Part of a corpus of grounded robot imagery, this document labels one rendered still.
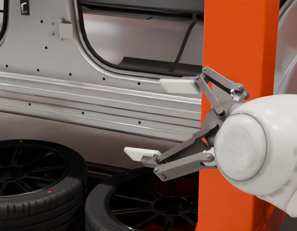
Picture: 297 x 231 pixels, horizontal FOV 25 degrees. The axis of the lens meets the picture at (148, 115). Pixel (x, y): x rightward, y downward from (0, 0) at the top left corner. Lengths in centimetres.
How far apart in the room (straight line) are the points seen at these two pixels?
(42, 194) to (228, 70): 115
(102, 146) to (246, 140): 359
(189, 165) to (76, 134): 350
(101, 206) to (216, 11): 107
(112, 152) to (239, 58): 255
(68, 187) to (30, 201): 18
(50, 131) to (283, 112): 388
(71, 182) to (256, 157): 205
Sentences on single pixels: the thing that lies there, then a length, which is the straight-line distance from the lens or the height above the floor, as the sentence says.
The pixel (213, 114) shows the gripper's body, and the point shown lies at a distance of 101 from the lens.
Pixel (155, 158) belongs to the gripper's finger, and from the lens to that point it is 100.
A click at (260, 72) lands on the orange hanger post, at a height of 121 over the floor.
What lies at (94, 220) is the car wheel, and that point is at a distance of 243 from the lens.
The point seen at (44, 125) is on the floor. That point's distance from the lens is 464.
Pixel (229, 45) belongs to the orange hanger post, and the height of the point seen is 128.
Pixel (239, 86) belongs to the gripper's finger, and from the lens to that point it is 102.
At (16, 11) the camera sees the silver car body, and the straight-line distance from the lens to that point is 262.
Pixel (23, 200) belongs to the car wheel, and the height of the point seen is 51.
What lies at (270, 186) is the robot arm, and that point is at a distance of 71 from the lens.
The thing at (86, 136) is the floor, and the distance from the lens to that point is 443.
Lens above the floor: 171
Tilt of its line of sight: 21 degrees down
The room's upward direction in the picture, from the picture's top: straight up
